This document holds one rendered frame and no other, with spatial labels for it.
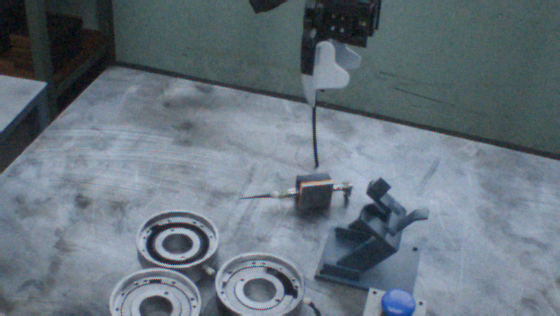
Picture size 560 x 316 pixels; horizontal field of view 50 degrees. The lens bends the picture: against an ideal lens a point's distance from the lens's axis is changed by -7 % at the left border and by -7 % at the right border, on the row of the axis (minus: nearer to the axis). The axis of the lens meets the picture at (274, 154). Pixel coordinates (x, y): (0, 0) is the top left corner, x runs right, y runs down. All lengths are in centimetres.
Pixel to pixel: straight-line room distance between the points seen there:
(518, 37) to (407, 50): 40
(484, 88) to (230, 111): 142
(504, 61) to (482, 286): 154
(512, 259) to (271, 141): 42
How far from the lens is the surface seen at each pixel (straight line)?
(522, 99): 240
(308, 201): 90
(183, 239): 83
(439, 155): 107
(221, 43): 248
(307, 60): 78
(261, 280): 77
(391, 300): 71
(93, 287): 81
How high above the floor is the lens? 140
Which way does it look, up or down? 36 degrees down
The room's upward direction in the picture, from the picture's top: 5 degrees clockwise
